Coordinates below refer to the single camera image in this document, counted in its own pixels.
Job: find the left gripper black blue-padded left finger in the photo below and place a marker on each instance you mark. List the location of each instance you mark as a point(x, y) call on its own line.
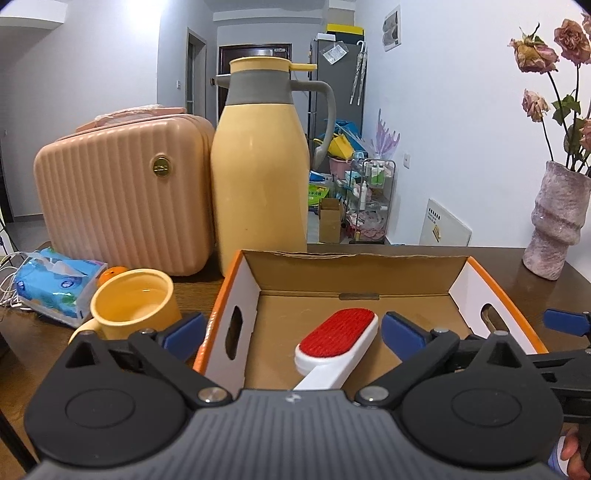
point(137, 372)

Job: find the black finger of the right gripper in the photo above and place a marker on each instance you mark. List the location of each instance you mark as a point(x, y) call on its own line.
point(576, 324)

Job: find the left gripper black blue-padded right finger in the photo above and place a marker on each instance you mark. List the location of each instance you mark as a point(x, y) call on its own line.
point(439, 368)

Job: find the red white lint brush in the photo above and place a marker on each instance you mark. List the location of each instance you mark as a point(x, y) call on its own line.
point(329, 354)

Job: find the person's hand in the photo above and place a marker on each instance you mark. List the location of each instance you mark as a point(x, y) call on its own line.
point(566, 458)

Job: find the yellow ceramic mug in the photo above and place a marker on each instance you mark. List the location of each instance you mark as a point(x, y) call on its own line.
point(134, 300)

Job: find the small orange fruit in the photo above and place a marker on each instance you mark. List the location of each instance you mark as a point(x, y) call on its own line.
point(110, 273)

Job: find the white leaning board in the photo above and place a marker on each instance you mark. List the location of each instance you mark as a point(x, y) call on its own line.
point(442, 228)

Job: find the pink textured vase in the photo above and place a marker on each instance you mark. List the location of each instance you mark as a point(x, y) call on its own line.
point(558, 216)

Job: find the blue tissue pack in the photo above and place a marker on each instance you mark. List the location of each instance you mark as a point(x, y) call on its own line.
point(57, 286)

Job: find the red orange cardboard box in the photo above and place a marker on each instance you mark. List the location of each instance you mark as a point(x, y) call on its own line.
point(278, 315)

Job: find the small brown cardboard box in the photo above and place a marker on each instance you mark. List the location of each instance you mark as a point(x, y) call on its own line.
point(330, 213)

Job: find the peach ribbed small suitcase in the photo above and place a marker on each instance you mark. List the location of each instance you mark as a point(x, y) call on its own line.
point(131, 189)

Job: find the yellow thermos jug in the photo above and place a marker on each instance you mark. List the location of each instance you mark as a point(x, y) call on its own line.
point(260, 161)

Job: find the grey refrigerator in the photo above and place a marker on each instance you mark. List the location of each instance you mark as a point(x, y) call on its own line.
point(340, 76)

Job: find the wire storage rack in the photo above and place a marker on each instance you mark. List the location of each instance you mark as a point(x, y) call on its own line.
point(368, 187)

